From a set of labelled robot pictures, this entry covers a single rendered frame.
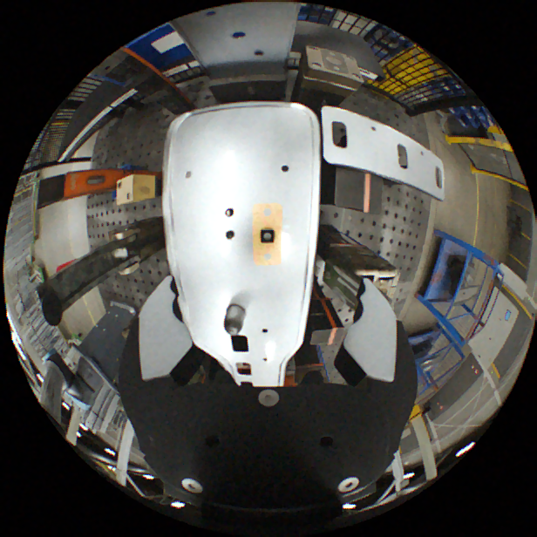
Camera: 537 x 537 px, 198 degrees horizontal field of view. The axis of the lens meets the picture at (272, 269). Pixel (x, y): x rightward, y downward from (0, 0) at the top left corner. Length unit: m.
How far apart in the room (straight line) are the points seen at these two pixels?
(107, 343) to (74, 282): 0.63
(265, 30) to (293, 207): 0.26
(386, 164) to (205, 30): 0.31
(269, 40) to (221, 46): 0.06
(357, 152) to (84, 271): 0.37
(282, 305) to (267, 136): 0.25
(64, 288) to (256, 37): 0.33
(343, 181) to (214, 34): 0.29
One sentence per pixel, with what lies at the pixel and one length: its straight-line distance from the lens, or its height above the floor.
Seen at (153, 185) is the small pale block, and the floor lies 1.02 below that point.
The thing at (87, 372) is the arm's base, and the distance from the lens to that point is 0.84.
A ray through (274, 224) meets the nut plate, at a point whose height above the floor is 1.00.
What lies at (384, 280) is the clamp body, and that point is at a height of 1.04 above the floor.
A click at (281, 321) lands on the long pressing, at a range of 0.30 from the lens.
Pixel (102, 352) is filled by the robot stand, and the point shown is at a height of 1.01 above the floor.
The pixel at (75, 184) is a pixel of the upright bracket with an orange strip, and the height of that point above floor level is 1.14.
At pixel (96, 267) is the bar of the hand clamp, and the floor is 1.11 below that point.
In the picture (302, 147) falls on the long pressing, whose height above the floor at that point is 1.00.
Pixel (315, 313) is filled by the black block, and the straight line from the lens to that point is 0.38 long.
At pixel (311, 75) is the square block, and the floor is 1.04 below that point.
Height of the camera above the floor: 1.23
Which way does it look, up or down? 67 degrees down
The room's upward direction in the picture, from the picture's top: 177 degrees clockwise
